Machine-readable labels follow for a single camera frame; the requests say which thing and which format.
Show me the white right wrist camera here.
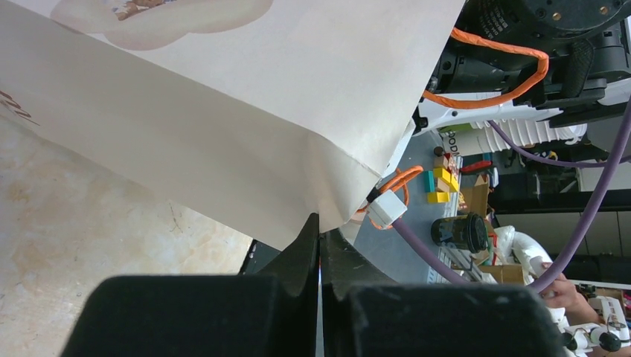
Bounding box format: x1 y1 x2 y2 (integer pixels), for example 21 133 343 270
367 190 408 230

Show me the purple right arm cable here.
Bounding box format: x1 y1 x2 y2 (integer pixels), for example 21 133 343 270
391 98 631 294

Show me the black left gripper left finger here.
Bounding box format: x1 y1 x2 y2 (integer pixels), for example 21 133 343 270
258 213 320 356

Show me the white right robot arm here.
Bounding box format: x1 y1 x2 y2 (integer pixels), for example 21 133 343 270
412 1 630 133

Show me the colourful wooden blocks pile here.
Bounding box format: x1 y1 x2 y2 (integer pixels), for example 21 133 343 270
423 147 464 205

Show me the white paper cup stack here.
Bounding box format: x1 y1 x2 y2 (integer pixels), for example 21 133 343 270
439 119 588 156

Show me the person hand in background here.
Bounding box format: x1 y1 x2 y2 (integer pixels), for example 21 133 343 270
540 274 600 326

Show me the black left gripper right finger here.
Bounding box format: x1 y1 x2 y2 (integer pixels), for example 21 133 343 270
319 229 394 356

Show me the teddy bear paper bag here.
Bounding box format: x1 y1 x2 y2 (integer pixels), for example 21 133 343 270
1 1 466 249

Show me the background lidded coffee cup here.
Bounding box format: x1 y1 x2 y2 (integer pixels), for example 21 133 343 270
430 213 489 254

